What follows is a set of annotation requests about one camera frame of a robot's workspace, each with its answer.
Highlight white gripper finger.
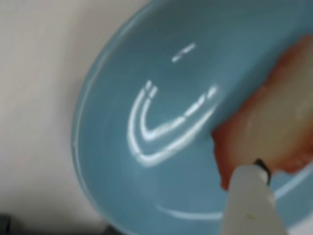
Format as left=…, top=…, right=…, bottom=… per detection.
left=219, top=158, right=294, bottom=235

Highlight red and white clam sushi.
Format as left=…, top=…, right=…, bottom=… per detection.
left=211, top=34, right=313, bottom=192

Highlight blue dish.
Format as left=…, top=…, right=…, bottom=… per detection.
left=70, top=0, right=313, bottom=235

